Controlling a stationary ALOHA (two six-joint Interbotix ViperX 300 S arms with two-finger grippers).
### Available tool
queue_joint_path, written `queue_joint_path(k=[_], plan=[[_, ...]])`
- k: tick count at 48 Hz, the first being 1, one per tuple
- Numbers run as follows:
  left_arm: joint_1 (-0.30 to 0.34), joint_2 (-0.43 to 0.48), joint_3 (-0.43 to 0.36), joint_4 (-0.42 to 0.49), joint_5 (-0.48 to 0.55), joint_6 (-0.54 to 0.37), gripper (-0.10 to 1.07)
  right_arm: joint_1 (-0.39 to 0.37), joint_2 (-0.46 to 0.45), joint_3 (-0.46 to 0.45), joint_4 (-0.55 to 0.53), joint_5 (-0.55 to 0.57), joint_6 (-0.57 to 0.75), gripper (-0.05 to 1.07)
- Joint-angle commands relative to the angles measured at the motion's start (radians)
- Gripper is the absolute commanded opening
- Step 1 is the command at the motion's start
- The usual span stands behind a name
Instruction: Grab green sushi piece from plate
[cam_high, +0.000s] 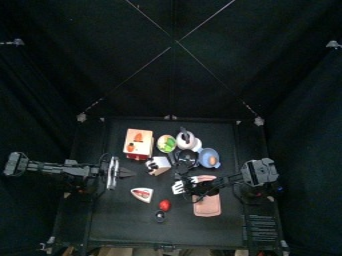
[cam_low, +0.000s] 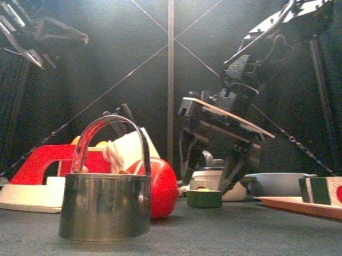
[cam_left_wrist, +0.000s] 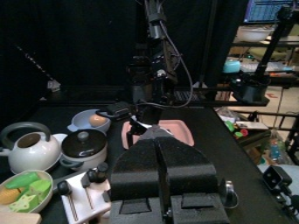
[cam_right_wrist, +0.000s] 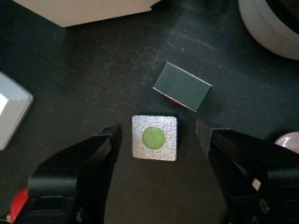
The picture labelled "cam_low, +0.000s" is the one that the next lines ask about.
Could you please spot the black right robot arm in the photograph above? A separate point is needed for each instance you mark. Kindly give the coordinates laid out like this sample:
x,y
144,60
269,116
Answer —
x,y
285,30

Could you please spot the wooden plate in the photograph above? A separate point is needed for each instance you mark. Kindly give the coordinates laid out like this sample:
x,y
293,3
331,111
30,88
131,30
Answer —
x,y
307,206

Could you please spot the yellow toy food piece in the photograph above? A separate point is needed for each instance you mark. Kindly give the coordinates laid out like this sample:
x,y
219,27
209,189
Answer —
x,y
102,144

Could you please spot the white toy pot grey knob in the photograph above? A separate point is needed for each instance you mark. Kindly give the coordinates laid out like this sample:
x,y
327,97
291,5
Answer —
x,y
209,176

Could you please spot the grey-blue bowl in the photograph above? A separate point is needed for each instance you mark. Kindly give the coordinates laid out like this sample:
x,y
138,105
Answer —
x,y
281,183

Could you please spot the red round toy fruit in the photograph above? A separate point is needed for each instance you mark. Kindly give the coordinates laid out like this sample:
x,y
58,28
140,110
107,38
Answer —
x,y
164,190

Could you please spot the small green cup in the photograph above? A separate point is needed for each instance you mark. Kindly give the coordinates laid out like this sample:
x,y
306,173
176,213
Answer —
x,y
203,199

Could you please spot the white paper napkin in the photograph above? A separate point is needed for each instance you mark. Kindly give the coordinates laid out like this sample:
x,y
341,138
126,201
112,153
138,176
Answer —
x,y
131,146

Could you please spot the red green white box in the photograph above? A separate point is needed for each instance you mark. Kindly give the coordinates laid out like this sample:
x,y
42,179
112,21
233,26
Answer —
x,y
321,190

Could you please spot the red and white toy appliance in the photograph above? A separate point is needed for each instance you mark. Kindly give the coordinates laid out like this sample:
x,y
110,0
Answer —
x,y
35,160

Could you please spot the vertical metal frame pole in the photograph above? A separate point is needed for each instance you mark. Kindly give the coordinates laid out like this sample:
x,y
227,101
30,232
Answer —
x,y
171,66

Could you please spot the dark frame leg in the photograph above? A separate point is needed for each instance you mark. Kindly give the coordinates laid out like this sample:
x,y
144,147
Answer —
x,y
321,100

